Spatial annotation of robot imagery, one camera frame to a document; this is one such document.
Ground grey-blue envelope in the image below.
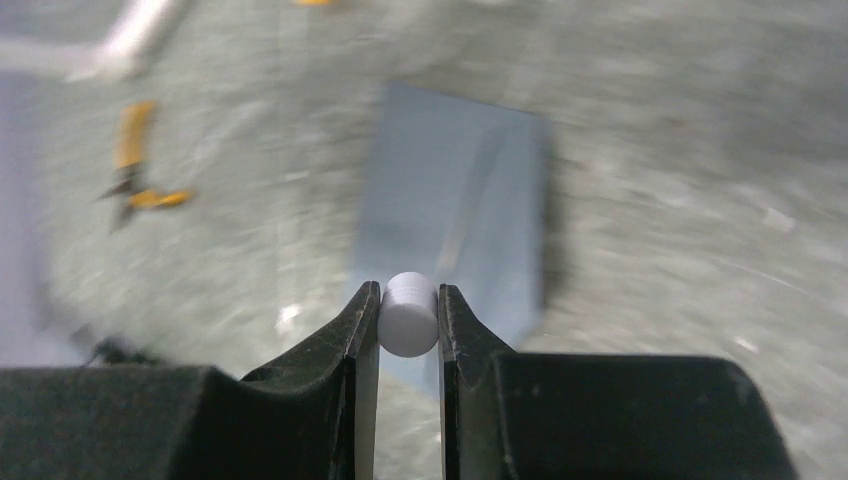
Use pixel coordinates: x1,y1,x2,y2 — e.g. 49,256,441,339
347,82,554,399

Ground yellow handled pliers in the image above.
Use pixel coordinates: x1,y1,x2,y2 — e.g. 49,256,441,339
98,100,195,232

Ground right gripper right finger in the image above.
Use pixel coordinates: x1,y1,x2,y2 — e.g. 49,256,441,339
438,285,798,479

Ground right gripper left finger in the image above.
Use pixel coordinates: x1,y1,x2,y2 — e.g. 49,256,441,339
1,281,381,479

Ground white PVC pipe frame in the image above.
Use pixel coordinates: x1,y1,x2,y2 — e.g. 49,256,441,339
1,0,194,82

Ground white glue stick cap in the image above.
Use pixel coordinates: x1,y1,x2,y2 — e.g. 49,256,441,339
377,272,439,358

